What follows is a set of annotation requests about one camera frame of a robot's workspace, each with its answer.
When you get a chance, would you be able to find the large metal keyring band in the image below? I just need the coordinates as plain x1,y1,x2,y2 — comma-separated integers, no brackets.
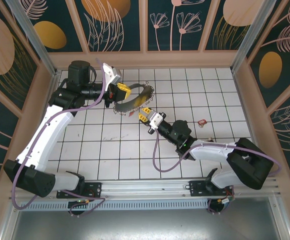
113,81,156,118

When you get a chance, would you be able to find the grey metal sheet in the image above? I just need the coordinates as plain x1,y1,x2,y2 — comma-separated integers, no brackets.
8,209,288,240

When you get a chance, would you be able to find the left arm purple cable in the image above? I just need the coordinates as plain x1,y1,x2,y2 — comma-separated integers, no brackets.
11,57,110,218

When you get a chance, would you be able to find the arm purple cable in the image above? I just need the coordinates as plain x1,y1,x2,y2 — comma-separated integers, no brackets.
11,57,110,218
152,128,283,216

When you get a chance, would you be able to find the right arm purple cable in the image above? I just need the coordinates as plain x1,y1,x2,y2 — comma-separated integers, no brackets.
152,128,283,216

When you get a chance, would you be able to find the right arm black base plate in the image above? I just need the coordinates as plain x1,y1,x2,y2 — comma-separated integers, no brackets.
189,178,235,198

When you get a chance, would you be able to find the aluminium mounting rail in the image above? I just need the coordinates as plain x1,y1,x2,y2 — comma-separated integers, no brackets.
8,177,281,201

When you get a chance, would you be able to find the aluminium side rail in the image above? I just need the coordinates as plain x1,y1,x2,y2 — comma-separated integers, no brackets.
231,71,265,178

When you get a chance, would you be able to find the aluminium corner post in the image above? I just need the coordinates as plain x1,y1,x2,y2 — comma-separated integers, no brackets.
6,0,62,77
231,0,284,74

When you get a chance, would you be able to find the slotted grey cable duct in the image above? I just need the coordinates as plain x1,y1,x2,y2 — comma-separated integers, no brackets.
19,201,210,211

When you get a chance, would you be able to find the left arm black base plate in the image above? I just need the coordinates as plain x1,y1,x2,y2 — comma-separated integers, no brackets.
56,181,103,199

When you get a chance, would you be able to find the aluminium frame bar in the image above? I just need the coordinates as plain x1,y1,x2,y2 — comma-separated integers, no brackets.
269,196,290,240
0,199,22,240

